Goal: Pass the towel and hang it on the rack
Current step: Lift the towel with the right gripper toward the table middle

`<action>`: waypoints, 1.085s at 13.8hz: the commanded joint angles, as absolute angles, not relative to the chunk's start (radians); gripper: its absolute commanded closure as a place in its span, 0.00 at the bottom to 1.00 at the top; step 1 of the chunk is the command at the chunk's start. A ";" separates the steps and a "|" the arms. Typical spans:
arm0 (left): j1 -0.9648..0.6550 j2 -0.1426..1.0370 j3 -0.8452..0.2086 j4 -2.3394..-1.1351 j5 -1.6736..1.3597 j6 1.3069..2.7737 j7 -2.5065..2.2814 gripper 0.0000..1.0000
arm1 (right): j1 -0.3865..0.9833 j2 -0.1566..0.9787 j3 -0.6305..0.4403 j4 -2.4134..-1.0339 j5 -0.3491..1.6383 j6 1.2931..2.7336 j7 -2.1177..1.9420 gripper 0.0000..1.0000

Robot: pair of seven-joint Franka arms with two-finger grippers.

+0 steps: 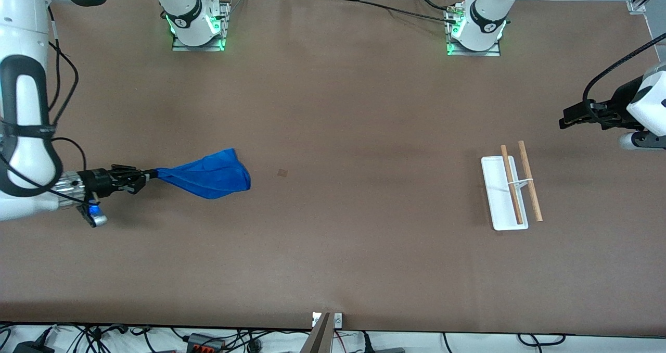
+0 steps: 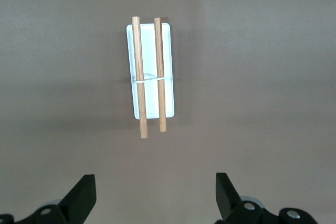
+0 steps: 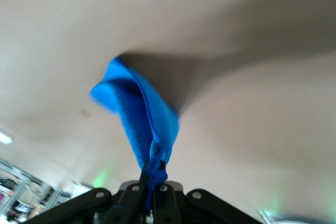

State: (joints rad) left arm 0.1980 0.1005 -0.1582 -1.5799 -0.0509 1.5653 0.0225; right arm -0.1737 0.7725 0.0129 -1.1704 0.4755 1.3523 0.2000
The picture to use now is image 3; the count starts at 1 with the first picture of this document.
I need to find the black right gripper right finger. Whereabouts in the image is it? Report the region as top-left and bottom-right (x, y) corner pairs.
(153, 161), (263, 224)

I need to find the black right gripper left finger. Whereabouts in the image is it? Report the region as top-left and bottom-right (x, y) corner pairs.
(25, 161), (148, 224)

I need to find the blue microfiber towel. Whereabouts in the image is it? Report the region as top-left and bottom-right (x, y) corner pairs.
(89, 56), (182, 211)

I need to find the grey metal background shelving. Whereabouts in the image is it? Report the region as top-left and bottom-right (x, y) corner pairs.
(0, 157), (91, 224)

